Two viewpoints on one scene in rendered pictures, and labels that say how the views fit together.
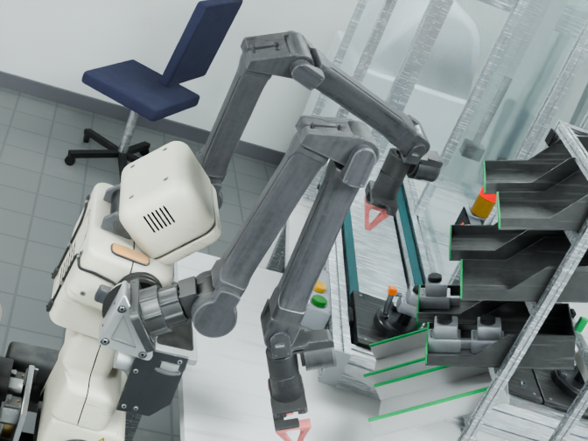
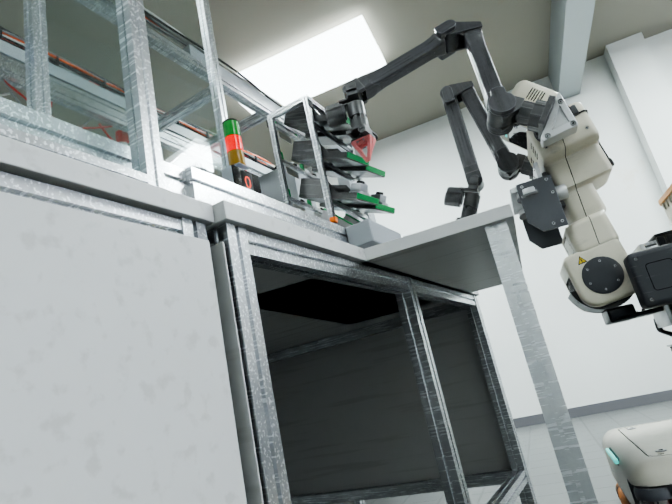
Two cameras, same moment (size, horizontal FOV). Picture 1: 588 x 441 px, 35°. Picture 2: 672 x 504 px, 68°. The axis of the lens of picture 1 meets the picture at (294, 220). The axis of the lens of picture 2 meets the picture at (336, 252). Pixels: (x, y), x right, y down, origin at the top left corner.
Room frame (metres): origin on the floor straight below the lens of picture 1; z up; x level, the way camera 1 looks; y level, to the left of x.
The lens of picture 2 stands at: (3.23, 0.55, 0.55)
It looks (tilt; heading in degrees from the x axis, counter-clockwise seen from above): 16 degrees up; 217
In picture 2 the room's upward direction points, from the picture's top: 12 degrees counter-clockwise
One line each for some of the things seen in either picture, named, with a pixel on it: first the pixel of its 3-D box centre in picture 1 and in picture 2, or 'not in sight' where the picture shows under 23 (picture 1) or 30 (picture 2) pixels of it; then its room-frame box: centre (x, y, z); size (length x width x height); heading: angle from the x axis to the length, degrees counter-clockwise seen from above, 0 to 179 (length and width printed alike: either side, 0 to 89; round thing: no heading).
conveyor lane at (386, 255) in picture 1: (388, 288); not in sight; (2.38, -0.32, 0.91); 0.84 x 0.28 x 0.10; 10
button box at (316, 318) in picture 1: (313, 297); (376, 240); (2.13, -0.12, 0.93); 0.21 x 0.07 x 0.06; 10
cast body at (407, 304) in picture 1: (417, 301); not in sight; (2.09, -0.36, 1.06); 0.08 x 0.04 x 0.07; 98
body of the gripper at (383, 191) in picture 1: (387, 186); (360, 128); (2.00, -0.16, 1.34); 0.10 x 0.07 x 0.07; 10
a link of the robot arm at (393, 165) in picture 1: (399, 164); (354, 112); (2.00, -0.17, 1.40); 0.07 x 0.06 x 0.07; 119
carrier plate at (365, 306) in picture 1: (397, 331); not in sight; (2.08, -0.35, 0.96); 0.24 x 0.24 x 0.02; 10
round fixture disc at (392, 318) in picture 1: (401, 325); not in sight; (2.08, -0.35, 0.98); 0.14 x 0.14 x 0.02
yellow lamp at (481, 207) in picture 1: (483, 205); (236, 160); (2.29, -0.43, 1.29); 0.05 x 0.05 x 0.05
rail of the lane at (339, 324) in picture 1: (332, 272); (321, 242); (2.33, -0.15, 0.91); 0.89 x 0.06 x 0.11; 10
